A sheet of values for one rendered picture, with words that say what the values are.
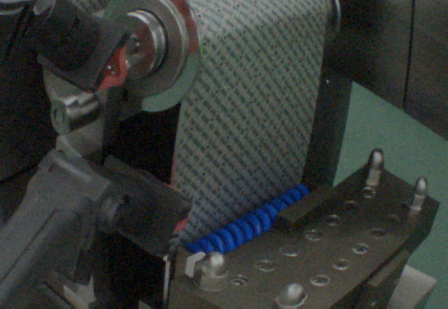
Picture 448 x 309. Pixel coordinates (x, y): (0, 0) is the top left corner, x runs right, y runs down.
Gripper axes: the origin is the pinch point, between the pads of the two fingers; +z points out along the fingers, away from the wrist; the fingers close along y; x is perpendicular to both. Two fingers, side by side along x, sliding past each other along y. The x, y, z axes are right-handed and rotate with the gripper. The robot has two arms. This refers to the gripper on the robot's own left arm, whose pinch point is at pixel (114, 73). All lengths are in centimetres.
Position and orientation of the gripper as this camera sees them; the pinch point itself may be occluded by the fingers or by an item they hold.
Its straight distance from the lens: 93.3
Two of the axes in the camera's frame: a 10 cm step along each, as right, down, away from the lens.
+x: 4.9, -8.7, 0.8
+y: 7.8, 3.9, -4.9
